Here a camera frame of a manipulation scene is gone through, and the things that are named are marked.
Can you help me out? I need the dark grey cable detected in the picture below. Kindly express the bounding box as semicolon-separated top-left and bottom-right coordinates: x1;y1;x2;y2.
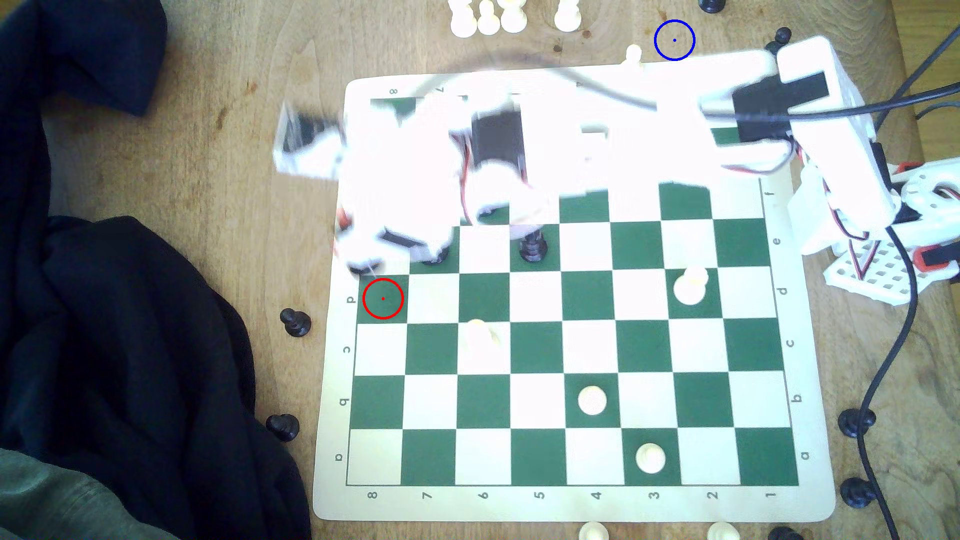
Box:
892;26;960;106

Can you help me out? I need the black pawn centre board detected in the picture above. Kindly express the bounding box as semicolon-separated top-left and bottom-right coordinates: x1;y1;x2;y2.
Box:
517;228;550;265

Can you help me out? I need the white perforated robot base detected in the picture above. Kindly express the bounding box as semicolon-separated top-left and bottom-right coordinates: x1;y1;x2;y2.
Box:
823;161;960;306

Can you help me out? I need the grey green cloth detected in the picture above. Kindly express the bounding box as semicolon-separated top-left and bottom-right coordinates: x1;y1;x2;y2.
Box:
0;447;181;540

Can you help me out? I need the red black servo wire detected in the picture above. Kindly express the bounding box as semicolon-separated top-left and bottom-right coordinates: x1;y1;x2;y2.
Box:
828;210;882;280

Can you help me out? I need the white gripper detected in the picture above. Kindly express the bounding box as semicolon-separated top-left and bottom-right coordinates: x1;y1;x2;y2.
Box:
333;93;470;276

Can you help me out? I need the red black clamp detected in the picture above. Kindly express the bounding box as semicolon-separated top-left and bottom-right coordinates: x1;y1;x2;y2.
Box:
911;243;960;273

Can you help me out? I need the green white chess board mat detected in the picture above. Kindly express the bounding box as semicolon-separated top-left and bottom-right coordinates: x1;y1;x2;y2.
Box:
311;51;837;524

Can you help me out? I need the dark navy cloth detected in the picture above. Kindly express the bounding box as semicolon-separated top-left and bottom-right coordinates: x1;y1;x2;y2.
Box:
0;0;312;540

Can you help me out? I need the thick grey cable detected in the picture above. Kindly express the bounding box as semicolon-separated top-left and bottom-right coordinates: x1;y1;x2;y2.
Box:
555;66;960;123

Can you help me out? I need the black wrist camera white mount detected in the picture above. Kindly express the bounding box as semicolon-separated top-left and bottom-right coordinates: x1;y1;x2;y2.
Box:
272;101;348;181

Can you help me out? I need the large white chess piece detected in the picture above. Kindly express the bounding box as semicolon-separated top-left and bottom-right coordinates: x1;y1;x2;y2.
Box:
672;266;710;306

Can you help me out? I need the thin black cable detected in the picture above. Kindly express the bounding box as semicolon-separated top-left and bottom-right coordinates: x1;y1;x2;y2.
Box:
855;221;920;540

